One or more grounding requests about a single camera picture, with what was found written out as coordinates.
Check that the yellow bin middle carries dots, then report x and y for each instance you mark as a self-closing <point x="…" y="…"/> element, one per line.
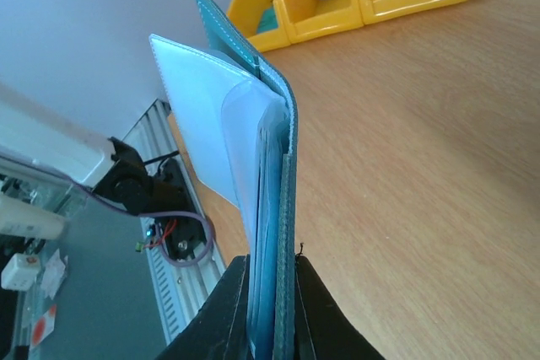
<point x="308" y="19"/>

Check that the teal card holder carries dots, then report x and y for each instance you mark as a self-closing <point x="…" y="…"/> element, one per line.
<point x="238" y="118"/>

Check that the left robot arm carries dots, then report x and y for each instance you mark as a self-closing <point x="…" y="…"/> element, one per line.
<point x="104" y="166"/>

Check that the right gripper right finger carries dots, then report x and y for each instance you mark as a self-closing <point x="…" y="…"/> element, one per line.
<point x="322" y="331"/>

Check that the grey slotted cable duct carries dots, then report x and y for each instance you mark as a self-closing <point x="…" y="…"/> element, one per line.
<point x="164" y="278"/>

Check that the yellow bin near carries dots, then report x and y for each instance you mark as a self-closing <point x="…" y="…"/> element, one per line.
<point x="245" y="15"/>

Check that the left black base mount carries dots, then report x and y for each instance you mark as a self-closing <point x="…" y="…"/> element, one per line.
<point x="189" y="233"/>

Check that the teal card stack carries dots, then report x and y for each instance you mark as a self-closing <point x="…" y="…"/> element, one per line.
<point x="268" y="20"/>

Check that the aluminium front rail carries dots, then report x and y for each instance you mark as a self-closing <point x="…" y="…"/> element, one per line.
<point x="152" y="137"/>

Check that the left small circuit board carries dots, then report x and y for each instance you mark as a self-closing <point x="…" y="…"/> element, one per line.
<point x="150" y="239"/>

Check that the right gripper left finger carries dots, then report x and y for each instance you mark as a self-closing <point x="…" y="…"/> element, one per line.
<point x="218" y="331"/>

